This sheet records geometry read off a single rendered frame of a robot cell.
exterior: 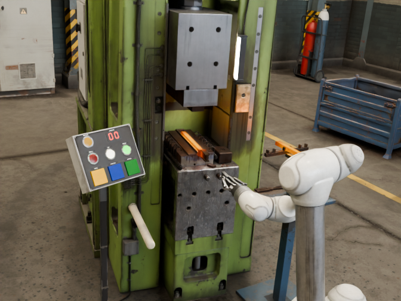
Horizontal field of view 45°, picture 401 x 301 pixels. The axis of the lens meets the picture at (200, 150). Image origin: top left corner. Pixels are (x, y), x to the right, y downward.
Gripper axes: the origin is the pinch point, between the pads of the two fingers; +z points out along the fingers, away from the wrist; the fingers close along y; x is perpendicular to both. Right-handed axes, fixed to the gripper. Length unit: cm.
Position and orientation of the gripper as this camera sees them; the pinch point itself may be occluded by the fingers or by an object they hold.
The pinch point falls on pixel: (225, 176)
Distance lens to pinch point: 247.6
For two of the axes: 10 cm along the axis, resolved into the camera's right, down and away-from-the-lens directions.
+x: 0.6, -9.3, -3.5
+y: 9.4, -0.7, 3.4
